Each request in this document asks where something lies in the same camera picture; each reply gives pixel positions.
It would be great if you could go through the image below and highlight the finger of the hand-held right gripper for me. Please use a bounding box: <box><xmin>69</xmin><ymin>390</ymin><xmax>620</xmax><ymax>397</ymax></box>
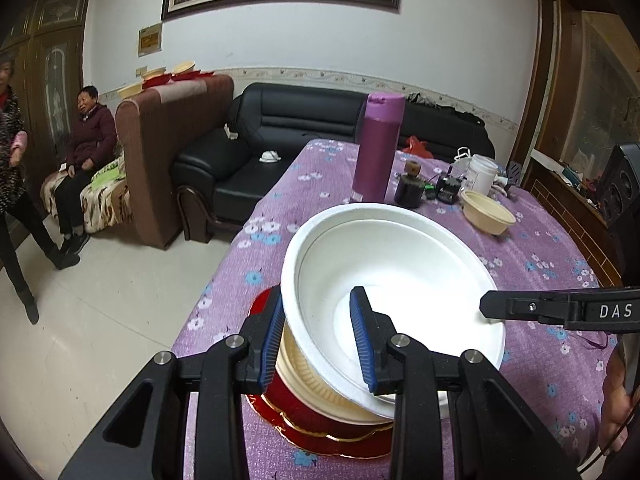
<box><xmin>479</xmin><ymin>289</ymin><xmax>586</xmax><ymax>330</ymax></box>

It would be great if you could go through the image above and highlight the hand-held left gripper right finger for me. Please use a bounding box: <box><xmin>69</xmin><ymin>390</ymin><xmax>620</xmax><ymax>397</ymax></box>
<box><xmin>349</xmin><ymin>286</ymin><xmax>583</xmax><ymax>480</ymax></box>

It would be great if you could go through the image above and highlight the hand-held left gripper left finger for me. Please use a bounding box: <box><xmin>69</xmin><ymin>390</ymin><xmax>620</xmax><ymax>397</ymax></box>
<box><xmin>59</xmin><ymin>287</ymin><xmax>286</xmax><ymax>480</ymax></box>

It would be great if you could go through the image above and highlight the red bowl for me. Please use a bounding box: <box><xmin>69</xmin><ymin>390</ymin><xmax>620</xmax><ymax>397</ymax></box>
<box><xmin>262</xmin><ymin>370</ymin><xmax>396</xmax><ymax>434</ymax></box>

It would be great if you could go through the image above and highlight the red gold-rimmed plate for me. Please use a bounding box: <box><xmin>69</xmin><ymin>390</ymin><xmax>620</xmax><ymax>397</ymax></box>
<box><xmin>246</xmin><ymin>285</ymin><xmax>396</xmax><ymax>460</ymax></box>

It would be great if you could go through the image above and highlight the stack of red plates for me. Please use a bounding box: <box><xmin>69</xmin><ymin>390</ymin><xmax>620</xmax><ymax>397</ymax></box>
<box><xmin>142</xmin><ymin>70</ymin><xmax>216</xmax><ymax>90</ymax></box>

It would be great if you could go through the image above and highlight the person's right hand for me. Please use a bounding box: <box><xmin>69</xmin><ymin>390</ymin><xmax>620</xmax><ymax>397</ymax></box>
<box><xmin>597</xmin><ymin>346</ymin><xmax>640</xmax><ymax>456</ymax></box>

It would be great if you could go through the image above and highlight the wooden glass-front cabinet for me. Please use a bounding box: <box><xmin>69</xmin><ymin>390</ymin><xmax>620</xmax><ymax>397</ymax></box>
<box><xmin>510</xmin><ymin>0</ymin><xmax>640</xmax><ymax>267</ymax></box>

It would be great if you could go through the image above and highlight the white crumpled cloth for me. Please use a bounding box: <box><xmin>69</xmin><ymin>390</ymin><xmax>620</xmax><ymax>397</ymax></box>
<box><xmin>491</xmin><ymin>172</ymin><xmax>517</xmax><ymax>197</ymax></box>

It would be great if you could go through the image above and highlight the white plastic jar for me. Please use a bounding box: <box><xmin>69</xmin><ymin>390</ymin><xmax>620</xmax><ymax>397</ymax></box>
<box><xmin>465</xmin><ymin>155</ymin><xmax>500</xmax><ymax>195</ymax></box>

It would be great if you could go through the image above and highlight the small black device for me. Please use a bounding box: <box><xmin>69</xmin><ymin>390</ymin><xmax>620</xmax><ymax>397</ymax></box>
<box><xmin>436</xmin><ymin>173</ymin><xmax>464</xmax><ymax>205</ymax></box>

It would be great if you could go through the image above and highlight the purple floral tablecloth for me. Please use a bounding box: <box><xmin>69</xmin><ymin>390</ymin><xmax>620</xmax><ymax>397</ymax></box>
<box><xmin>170</xmin><ymin>138</ymin><xmax>626</xmax><ymax>480</ymax></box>

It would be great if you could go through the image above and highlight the dark bottle with cork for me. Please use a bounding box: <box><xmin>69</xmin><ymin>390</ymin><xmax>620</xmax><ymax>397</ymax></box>
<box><xmin>393</xmin><ymin>160</ymin><xmax>426</xmax><ymax>210</ymax></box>

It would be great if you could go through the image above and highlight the red bag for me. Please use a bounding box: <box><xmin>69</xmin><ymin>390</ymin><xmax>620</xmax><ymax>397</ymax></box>
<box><xmin>403</xmin><ymin>134</ymin><xmax>434</xmax><ymax>160</ymax></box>

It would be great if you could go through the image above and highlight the purple thermos bottle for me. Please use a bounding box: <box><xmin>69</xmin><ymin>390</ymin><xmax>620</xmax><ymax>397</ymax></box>
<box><xmin>352</xmin><ymin>92</ymin><xmax>406</xmax><ymax>205</ymax></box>

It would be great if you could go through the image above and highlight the dark cloth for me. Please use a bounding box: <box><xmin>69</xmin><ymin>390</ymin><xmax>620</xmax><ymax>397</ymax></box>
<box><xmin>407</xmin><ymin>92</ymin><xmax>486</xmax><ymax>126</ymax></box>

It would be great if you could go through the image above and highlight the brown fabric sofa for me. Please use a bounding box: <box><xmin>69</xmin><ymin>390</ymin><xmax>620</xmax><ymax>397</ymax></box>
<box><xmin>115</xmin><ymin>74</ymin><xmax>235</xmax><ymax>250</ymax></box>

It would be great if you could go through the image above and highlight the black leather sofa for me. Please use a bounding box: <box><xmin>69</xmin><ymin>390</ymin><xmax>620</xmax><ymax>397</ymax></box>
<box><xmin>172</xmin><ymin>82</ymin><xmax>496</xmax><ymax>242</ymax></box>

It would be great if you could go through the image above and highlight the floral blanket covered seat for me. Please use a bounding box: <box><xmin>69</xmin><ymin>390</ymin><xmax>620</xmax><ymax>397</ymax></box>
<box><xmin>40</xmin><ymin>147</ymin><xmax>134</xmax><ymax>235</ymax></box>

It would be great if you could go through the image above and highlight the dark wooden door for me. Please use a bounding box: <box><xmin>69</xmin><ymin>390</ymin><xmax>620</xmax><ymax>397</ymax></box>
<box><xmin>0</xmin><ymin>0</ymin><xmax>95</xmax><ymax>256</ymax></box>

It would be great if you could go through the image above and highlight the white face mask with straps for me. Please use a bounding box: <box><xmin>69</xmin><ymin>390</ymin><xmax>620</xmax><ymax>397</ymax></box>
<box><xmin>452</xmin><ymin>146</ymin><xmax>476</xmax><ymax>176</ymax></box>

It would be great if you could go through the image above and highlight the small gold wall plaque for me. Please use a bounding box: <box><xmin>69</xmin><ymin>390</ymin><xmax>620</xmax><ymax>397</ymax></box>
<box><xmin>138</xmin><ymin>23</ymin><xmax>164</xmax><ymax>58</ymax></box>

